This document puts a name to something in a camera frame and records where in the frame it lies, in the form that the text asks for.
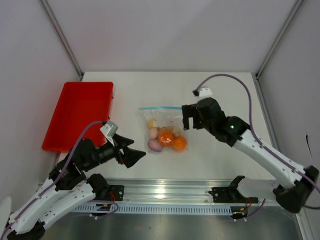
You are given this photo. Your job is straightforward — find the purple toy onion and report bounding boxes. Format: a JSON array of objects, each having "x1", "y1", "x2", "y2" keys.
[{"x1": 147, "y1": 139, "x2": 164, "y2": 153}]

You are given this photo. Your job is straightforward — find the pink toy egg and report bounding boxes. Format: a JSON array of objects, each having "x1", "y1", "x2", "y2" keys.
[{"x1": 149, "y1": 127, "x2": 159, "y2": 139}]

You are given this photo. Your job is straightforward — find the aluminium frame post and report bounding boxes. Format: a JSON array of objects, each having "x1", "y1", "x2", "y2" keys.
[
  {"x1": 255, "y1": 0, "x2": 307, "y2": 80},
  {"x1": 38, "y1": 0, "x2": 85, "y2": 82}
]

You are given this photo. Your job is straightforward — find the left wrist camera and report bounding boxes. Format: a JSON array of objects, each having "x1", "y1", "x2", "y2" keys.
[{"x1": 99, "y1": 120, "x2": 119, "y2": 147}]

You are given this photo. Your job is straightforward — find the left aluminium frame post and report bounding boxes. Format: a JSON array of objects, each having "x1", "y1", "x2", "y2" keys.
[{"x1": 38, "y1": 0, "x2": 85, "y2": 82}]

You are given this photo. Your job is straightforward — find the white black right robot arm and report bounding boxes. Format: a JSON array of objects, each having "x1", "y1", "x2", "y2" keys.
[{"x1": 181, "y1": 97, "x2": 320, "y2": 214}]

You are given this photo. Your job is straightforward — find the yellow toy pepper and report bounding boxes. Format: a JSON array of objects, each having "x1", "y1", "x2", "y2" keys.
[{"x1": 147, "y1": 119, "x2": 159, "y2": 130}]

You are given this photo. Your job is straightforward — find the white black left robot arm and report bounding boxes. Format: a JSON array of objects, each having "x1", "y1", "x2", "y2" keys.
[{"x1": 1, "y1": 134, "x2": 146, "y2": 240}]

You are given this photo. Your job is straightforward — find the clear zip top bag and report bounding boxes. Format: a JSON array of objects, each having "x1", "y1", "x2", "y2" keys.
[{"x1": 138, "y1": 106, "x2": 189, "y2": 154}]

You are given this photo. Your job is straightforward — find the right aluminium frame post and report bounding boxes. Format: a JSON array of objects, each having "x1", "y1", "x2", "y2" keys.
[{"x1": 255, "y1": 0, "x2": 307, "y2": 80}]

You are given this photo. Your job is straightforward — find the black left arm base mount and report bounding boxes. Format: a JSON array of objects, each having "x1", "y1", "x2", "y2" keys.
[{"x1": 101, "y1": 185, "x2": 125, "y2": 202}]

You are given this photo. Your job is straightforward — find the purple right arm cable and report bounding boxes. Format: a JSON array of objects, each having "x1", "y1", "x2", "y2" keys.
[{"x1": 192, "y1": 73, "x2": 320, "y2": 222}]

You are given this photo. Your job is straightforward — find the red plastic tray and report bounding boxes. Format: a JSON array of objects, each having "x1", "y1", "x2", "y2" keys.
[{"x1": 42, "y1": 82, "x2": 114, "y2": 153}]

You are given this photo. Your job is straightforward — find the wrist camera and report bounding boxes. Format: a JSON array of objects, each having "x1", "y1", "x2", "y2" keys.
[
  {"x1": 99, "y1": 120, "x2": 119, "y2": 147},
  {"x1": 192, "y1": 86, "x2": 213, "y2": 100}
]

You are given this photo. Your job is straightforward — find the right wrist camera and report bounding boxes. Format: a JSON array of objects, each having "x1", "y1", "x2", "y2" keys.
[{"x1": 192, "y1": 86, "x2": 213, "y2": 100}]

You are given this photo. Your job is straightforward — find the white slotted cable duct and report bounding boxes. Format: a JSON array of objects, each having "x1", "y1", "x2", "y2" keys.
[{"x1": 72, "y1": 203, "x2": 233, "y2": 216}]

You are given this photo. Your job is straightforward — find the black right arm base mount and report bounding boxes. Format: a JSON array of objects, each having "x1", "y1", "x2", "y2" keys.
[{"x1": 208, "y1": 187, "x2": 259, "y2": 204}]

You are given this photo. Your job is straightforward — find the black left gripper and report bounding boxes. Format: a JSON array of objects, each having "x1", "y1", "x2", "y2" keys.
[{"x1": 83, "y1": 133, "x2": 146, "y2": 171}]

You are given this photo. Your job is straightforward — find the yellow toy ginger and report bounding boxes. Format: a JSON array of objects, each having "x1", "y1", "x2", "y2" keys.
[{"x1": 158, "y1": 126, "x2": 183, "y2": 137}]

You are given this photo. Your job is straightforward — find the aluminium table edge rail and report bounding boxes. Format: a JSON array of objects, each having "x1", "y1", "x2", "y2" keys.
[{"x1": 33, "y1": 177, "x2": 307, "y2": 207}]

